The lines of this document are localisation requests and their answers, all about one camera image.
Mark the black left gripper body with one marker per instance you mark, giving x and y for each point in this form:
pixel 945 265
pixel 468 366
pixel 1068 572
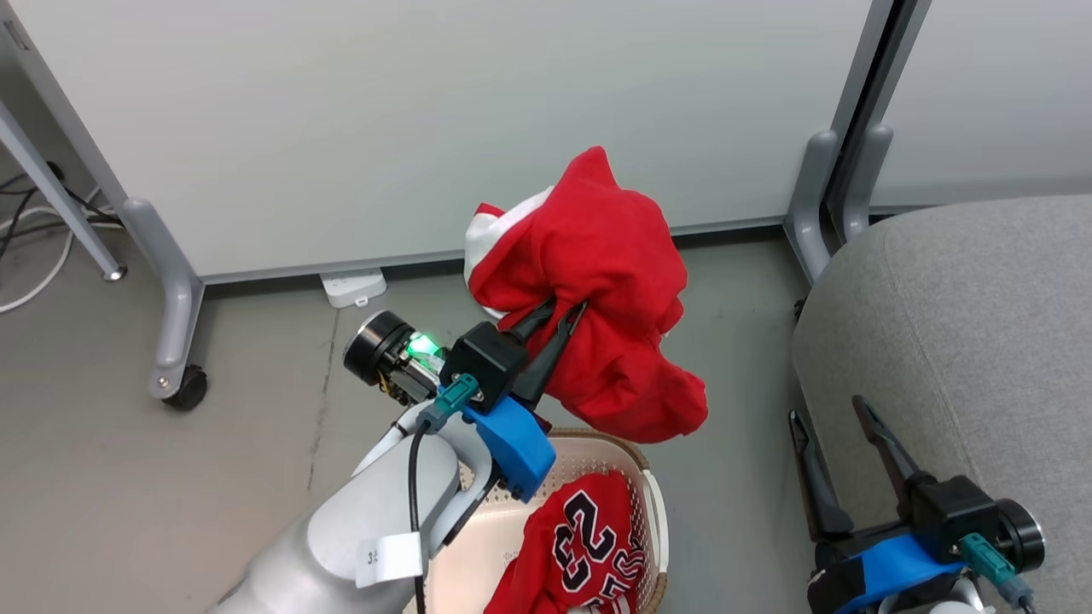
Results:
pixel 482 358

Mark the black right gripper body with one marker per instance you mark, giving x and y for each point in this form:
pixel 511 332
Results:
pixel 951 507

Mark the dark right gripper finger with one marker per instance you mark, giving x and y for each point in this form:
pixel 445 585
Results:
pixel 819 495
pixel 891 452

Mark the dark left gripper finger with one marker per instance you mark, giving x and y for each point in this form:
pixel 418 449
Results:
pixel 542 367
pixel 529 322

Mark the red hoodie with white lining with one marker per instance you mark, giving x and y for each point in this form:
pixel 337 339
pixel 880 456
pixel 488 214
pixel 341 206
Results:
pixel 597 247

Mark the red jersey number 23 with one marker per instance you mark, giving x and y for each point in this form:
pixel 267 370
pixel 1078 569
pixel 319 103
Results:
pixel 529 580

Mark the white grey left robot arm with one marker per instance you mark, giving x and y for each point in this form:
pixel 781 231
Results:
pixel 341 529

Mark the grey fabric sofa seat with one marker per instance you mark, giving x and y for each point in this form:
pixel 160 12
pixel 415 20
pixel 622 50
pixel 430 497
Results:
pixel 981 324

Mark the cream perforated laundry basket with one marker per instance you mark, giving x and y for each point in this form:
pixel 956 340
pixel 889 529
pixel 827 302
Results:
pixel 465 563

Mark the white plastic floor box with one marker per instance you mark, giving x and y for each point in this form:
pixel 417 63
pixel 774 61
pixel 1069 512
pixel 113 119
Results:
pixel 351 287

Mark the black caster wheel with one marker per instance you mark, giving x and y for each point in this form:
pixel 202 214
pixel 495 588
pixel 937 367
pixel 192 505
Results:
pixel 799 309
pixel 189 390

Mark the wide white partition panel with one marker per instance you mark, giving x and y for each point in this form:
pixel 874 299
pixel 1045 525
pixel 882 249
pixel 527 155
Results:
pixel 341 128

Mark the narrow white partition panel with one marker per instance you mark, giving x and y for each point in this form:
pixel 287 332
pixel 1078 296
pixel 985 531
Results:
pixel 1007 85

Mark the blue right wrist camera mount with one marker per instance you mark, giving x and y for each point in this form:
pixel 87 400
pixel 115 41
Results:
pixel 896 563

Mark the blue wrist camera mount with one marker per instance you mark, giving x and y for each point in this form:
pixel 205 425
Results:
pixel 512 443
pixel 896 563

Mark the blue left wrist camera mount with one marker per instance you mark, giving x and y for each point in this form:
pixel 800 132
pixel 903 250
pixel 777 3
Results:
pixel 512 443

